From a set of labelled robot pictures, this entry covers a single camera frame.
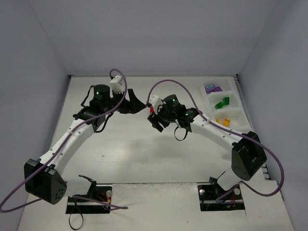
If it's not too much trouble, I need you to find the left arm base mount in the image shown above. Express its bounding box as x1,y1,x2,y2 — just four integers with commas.
65,175,113,214

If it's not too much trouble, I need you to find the clear container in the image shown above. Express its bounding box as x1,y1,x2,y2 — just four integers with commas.
200,77,251,133

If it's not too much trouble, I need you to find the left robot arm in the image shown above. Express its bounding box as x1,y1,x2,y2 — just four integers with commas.
24,84,146,205

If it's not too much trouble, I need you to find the purple square lego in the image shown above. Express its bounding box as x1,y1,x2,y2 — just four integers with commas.
206,86,222,94

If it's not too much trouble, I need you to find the purple oval lego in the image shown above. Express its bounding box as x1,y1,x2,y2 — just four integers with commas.
205,84,216,92

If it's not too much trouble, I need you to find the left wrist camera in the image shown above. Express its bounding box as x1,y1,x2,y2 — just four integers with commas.
109,75,125,93

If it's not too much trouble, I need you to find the green lego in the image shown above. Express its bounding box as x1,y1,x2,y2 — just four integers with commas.
223,97,230,106
215,102,224,109

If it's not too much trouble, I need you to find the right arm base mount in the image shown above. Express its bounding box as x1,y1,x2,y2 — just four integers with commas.
197,177,245,212

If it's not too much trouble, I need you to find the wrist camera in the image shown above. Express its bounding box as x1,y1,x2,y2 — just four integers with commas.
109,75,125,93
147,95,164,115

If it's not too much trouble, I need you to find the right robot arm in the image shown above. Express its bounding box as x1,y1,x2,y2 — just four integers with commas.
148,94,267,191

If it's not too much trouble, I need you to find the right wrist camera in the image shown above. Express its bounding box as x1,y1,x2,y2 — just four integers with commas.
147,95,164,115

